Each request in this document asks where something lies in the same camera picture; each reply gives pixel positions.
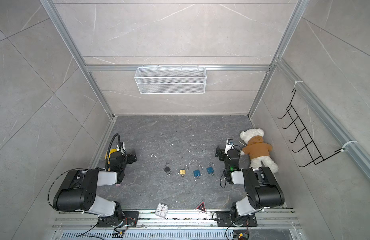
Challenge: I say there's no blue padlock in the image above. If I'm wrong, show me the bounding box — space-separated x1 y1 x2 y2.
206 162 215 176
193 165 203 179

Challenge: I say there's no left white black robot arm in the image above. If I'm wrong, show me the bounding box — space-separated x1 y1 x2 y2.
52 149 137 219

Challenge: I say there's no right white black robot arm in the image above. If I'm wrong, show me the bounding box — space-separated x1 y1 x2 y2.
215 146 284 221

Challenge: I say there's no black padlock with key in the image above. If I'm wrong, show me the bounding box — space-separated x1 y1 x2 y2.
163 162 173 175

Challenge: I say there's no yellow toy shovel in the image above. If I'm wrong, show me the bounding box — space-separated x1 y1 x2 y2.
106 149 117 164

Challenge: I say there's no white teddy bear brown hoodie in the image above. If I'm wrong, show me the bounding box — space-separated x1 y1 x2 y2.
239 129 279 174

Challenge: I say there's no red black triangle sign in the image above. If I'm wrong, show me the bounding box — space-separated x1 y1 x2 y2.
195 201 207 214

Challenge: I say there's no white small alarm clock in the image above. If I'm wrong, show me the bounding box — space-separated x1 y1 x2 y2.
155 203 169 219

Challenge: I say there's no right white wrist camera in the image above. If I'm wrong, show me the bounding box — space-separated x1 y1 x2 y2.
225 139 234 152

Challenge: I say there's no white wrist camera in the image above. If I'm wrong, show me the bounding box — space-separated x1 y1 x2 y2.
225 139 234 152
118 141 126 152

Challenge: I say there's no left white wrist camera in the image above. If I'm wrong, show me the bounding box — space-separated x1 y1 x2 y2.
118 141 126 152

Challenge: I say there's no left black corrugated cable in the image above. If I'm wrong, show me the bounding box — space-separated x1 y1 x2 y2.
105 133 122 172

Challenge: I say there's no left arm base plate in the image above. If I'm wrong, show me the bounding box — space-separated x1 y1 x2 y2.
96 211 140 228

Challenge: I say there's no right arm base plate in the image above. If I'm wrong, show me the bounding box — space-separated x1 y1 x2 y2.
212 211 258 227

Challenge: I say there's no white wire mesh basket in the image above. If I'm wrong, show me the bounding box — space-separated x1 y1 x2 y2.
135 67 207 95

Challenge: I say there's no black wire hook rack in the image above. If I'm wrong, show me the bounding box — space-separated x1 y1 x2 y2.
277 89 345 168

